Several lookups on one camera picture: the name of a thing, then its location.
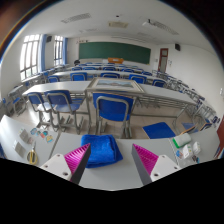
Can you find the blue curtain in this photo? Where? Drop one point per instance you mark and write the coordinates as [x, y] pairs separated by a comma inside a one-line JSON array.
[[65, 50], [43, 53]]

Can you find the framed landscape picture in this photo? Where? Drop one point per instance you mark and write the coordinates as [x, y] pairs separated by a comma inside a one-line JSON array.
[[115, 84]]

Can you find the small white box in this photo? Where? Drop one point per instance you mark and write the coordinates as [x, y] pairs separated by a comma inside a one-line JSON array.
[[196, 147], [187, 151]]

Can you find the white classroom desk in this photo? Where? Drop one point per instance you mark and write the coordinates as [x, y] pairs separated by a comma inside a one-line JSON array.
[[56, 87], [166, 93]]

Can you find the rows of blue chairs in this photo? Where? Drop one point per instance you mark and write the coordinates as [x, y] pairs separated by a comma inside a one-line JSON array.
[[106, 74]]

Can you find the grey folded card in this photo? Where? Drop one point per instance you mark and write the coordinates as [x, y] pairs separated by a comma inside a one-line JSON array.
[[24, 135], [18, 148]]

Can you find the green and white pack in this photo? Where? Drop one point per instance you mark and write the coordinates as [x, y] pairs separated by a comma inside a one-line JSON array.
[[181, 140]]

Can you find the orange lectern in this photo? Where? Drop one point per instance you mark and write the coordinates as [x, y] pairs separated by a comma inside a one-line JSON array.
[[115, 60]]

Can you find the black wall speaker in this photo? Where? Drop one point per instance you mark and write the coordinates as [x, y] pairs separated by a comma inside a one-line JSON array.
[[49, 38], [177, 47]]

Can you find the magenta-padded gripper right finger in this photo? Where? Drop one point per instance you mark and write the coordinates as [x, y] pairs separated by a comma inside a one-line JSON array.
[[163, 165]]

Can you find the small colourful sticker card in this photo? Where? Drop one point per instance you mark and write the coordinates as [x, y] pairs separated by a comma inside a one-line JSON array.
[[44, 134], [39, 133], [33, 131], [49, 138]]

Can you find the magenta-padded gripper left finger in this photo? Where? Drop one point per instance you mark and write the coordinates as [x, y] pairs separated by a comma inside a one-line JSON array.
[[56, 165]]

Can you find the green blackboard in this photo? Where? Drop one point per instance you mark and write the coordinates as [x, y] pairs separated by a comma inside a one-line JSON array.
[[115, 52]]

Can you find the narrow window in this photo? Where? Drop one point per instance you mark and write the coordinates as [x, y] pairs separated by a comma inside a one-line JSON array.
[[58, 50]]

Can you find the ceiling air vent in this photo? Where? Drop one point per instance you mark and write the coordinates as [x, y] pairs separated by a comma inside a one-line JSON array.
[[118, 24]]

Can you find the blue terry towel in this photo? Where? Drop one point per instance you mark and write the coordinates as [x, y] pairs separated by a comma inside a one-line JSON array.
[[101, 150]]

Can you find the blue chair seat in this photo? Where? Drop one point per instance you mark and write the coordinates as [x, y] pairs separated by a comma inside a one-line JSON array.
[[159, 130]]

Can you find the large window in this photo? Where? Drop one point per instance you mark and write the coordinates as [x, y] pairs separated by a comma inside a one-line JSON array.
[[30, 56]]

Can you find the ceiling lights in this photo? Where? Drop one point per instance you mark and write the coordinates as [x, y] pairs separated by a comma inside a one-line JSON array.
[[76, 17]]

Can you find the brown door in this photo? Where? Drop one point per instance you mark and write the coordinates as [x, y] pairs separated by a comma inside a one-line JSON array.
[[163, 60]]

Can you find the blue metal-framed chair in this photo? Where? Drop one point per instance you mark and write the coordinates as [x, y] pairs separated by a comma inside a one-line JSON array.
[[113, 107], [61, 101], [36, 99]]

